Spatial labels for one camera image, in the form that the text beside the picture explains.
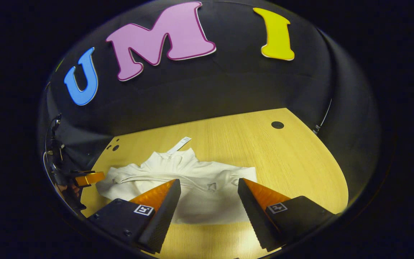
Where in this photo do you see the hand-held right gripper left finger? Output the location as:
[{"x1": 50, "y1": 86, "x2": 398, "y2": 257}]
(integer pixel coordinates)
[{"x1": 87, "y1": 179, "x2": 181, "y2": 254}]

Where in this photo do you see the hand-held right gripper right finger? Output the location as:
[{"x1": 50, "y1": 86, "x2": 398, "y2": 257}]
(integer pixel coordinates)
[{"x1": 238, "y1": 178, "x2": 337, "y2": 252}]

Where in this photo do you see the white sweatshirt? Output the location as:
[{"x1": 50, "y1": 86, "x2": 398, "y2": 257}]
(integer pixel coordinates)
[{"x1": 96, "y1": 137, "x2": 258, "y2": 225}]

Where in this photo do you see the black backdrop cloth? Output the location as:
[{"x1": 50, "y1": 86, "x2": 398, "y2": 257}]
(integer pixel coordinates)
[{"x1": 38, "y1": 0, "x2": 378, "y2": 202}]

